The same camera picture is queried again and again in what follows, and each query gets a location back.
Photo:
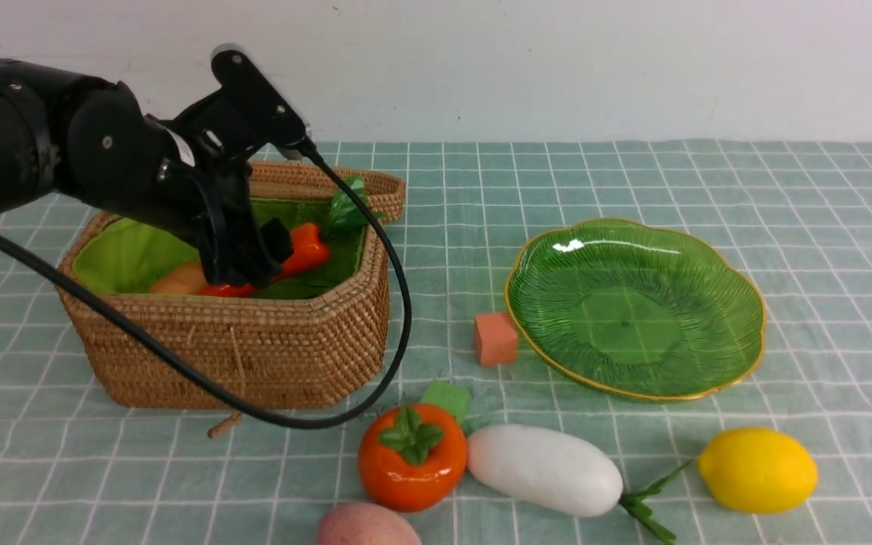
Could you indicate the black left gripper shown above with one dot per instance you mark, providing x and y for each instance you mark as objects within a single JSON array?
[{"x": 207, "y": 205}]

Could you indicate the orange toy carrot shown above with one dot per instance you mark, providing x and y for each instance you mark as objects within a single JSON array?
[{"x": 315, "y": 243}]

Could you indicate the orange toy persimmon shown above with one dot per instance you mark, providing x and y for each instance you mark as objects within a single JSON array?
[{"x": 412, "y": 457}]

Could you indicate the pink toy peach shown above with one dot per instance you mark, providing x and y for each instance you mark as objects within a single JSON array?
[{"x": 365, "y": 523}]

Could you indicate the white toy radish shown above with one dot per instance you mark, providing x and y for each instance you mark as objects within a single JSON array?
[{"x": 560, "y": 472}]

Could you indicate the yellow toy lemon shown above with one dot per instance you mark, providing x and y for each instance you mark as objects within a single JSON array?
[{"x": 758, "y": 470}]

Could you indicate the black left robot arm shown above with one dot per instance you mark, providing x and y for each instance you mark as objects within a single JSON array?
[{"x": 88, "y": 139}]

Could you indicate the tan toy potato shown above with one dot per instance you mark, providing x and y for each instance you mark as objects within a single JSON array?
[{"x": 187, "y": 278}]

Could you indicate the woven wicker basket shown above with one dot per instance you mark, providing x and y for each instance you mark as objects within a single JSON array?
[{"x": 307, "y": 343}]

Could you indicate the woven wicker basket lid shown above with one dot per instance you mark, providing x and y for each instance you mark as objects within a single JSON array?
[{"x": 295, "y": 181}]

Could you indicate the green foam cube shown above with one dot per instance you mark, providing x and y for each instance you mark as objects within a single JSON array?
[{"x": 451, "y": 398}]

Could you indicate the orange foam cube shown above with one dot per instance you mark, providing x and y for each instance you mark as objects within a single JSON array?
[{"x": 496, "y": 341}]

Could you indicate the green glass leaf plate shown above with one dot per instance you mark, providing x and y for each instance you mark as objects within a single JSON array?
[{"x": 641, "y": 312}]

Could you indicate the green checked tablecloth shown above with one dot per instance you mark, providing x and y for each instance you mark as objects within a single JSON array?
[{"x": 795, "y": 217}]

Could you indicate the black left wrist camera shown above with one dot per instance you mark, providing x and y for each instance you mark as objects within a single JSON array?
[{"x": 244, "y": 114}]

